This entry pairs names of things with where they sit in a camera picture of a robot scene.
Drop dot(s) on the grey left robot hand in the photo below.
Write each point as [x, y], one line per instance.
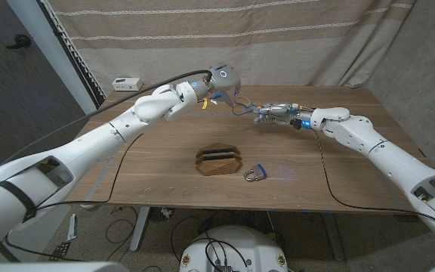
[223, 79]

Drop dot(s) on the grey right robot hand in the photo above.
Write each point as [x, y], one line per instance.
[283, 113]

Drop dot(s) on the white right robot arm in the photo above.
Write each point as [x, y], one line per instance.
[383, 155]

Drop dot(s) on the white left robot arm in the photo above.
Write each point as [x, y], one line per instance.
[89, 147]

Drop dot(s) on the brown wooden scissors holder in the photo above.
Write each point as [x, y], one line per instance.
[215, 164]

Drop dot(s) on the silver padlock with blue base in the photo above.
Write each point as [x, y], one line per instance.
[257, 173]

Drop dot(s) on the beige striped backdrop curtain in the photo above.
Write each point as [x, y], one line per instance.
[297, 49]

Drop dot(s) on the white power strip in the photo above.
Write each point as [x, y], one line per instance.
[127, 84]

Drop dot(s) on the white table leg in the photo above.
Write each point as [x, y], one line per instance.
[140, 230]
[334, 236]

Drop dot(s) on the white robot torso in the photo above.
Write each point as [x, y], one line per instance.
[236, 245]

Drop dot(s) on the dark grey door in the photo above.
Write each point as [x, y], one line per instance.
[13, 94]

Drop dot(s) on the white robot chest cover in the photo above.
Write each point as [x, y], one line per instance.
[51, 267]

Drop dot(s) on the black backdrop frame pole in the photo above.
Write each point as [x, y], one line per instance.
[73, 56]

